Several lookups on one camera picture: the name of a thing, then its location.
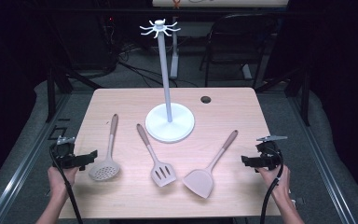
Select black chair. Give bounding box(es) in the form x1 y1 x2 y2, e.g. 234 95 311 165
199 13 279 90

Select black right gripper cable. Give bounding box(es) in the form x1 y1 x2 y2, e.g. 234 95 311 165
259 146 284 224

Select black floor cables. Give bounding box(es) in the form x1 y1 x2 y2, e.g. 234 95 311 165
117 43 200 89

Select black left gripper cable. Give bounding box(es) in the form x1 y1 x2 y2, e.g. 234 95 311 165
49 144 84 224

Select white table leg post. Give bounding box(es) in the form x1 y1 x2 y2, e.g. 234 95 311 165
169 17 180 80

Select white table foot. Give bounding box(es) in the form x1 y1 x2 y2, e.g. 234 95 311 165
241 63 254 81

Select white utensil rack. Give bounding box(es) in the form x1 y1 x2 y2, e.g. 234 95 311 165
139 18 196 144

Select aluminium floor rail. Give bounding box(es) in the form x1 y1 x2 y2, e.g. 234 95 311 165
287 92 357 224
0 92 73 224

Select person's left hand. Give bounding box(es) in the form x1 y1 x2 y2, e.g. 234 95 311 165
47 167 79 202

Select beige perforated skimmer spoon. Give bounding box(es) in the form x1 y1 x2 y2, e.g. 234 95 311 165
88 113 121 182

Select beige solid spatula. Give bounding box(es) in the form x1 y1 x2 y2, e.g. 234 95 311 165
182 129 240 200

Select dark equipment with red light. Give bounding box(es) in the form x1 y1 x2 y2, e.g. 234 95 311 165
52 0 119 71

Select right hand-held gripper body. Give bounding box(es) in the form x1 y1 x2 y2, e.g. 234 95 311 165
255 134 288 172

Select beige slotted spatula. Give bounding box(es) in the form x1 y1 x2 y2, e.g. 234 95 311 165
135 123 178 188

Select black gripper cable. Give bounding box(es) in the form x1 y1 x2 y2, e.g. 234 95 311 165
259 146 284 224
49 144 84 224

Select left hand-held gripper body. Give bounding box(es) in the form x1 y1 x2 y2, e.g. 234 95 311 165
49 135 90 170

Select black metal frame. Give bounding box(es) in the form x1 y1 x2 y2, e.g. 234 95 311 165
45 64 103 123
255 66 311 127

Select person's right hand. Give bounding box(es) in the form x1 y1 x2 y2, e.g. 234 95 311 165
255 164 292 203

